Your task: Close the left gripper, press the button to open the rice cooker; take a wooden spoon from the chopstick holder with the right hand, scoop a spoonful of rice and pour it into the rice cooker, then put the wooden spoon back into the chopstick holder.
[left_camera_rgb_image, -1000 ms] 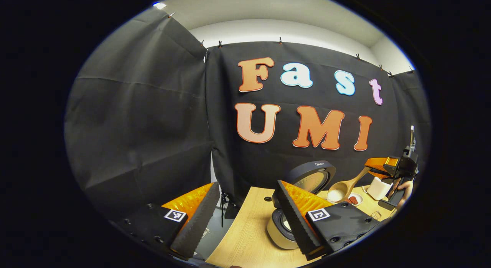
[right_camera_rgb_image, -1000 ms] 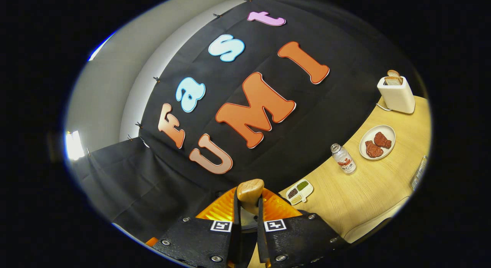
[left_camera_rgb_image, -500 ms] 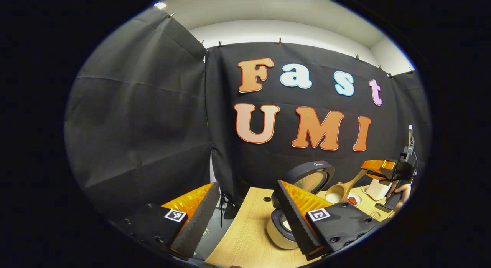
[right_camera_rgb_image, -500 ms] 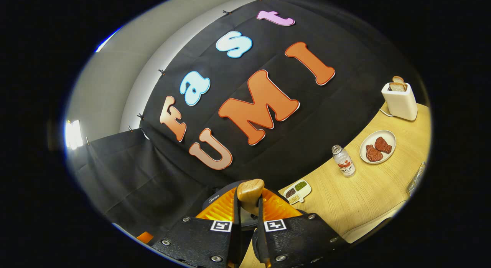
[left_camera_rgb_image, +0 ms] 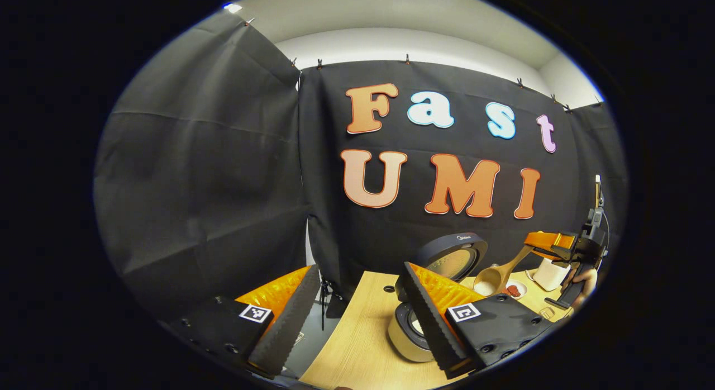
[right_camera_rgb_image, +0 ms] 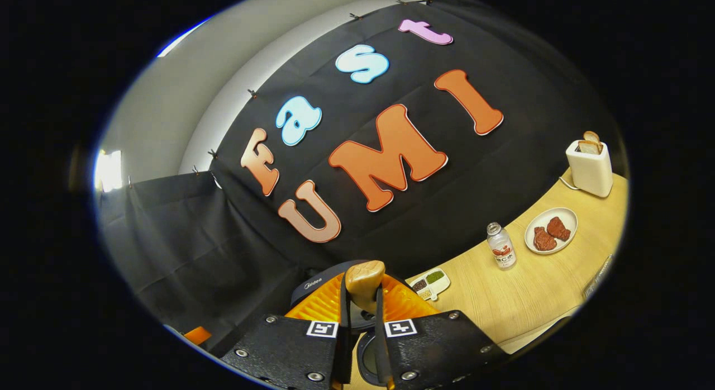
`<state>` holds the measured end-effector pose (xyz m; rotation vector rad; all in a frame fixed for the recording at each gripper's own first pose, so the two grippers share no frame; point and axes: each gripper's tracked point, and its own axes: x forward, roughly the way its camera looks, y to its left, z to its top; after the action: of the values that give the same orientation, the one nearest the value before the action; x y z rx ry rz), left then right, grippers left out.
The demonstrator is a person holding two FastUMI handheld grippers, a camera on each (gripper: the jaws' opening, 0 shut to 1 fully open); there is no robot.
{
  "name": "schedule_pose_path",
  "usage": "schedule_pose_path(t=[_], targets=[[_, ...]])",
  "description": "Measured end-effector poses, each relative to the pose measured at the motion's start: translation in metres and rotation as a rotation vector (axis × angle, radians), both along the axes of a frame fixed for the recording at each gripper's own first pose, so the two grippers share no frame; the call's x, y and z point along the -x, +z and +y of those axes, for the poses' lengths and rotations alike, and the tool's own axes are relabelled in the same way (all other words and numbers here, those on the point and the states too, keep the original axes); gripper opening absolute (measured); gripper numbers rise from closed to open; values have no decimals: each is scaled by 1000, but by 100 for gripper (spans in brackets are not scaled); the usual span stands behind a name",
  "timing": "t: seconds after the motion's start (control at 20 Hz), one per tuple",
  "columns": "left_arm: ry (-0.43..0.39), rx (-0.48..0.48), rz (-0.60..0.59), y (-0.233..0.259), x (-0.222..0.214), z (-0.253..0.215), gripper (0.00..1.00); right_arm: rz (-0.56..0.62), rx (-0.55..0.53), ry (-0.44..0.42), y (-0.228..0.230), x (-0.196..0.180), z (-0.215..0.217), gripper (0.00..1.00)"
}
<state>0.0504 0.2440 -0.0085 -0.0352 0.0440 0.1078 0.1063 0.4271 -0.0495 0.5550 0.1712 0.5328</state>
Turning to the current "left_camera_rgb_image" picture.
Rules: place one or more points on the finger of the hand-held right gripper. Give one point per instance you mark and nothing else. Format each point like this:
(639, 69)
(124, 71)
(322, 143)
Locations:
(550, 240)

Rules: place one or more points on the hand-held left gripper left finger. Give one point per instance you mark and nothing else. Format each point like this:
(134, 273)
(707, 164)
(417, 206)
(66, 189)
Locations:
(290, 323)

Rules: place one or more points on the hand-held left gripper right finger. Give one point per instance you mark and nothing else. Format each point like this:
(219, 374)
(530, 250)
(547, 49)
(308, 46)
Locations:
(430, 323)

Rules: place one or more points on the white rice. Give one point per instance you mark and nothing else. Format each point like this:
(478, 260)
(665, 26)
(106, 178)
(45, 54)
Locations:
(485, 288)

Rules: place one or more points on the wooden spoon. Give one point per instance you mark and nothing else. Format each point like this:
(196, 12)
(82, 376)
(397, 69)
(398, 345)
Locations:
(494, 275)

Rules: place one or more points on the dark grey rice cooker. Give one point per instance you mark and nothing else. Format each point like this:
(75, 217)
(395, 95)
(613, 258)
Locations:
(455, 256)

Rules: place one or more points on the white toaster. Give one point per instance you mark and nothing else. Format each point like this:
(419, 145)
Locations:
(550, 275)

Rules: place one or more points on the white round plate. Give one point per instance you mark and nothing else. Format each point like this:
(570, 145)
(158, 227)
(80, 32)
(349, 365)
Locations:
(519, 286)

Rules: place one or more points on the red meat piece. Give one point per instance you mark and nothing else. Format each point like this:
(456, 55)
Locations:
(513, 290)

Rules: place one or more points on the black backdrop cloth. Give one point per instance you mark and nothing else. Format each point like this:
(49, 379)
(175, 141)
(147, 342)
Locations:
(184, 172)

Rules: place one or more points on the ceiling light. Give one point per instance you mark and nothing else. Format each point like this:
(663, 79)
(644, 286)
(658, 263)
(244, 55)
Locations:
(233, 8)

